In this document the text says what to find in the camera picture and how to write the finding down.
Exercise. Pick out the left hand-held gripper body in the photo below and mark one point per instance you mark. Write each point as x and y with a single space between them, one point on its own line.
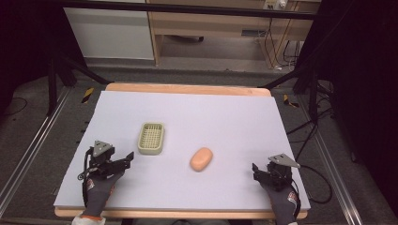
100 162

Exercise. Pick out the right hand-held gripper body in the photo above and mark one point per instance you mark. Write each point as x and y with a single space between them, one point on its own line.
278 172

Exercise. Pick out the person's right hand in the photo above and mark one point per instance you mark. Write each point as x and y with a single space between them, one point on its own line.
283 204

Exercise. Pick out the pale green soap dish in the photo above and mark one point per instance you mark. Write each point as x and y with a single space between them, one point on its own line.
151 138

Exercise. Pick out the yellow black floor tape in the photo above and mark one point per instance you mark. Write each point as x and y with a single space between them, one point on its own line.
290 102
87 95

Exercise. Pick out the pale lavender table board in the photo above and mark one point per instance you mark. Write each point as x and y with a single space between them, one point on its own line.
200 125

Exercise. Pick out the wooden table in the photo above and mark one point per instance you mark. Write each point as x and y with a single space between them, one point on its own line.
187 88

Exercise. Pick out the black curtain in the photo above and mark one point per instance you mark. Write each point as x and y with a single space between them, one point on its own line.
363 78
28 40

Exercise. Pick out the white cabinet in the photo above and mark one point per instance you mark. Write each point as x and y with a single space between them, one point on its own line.
109 31

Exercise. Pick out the light wooden desk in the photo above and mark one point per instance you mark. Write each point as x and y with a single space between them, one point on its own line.
206 23

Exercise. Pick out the white power strip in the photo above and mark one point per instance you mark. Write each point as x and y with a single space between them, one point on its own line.
275 3

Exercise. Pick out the aluminium floor rail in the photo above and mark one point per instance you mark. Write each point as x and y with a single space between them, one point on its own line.
334 168
28 150

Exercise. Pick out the black metal frame stand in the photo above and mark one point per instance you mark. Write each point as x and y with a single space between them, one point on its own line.
62 78
306 81

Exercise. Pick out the black metal frame crossbar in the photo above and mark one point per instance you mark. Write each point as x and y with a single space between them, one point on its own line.
187 8

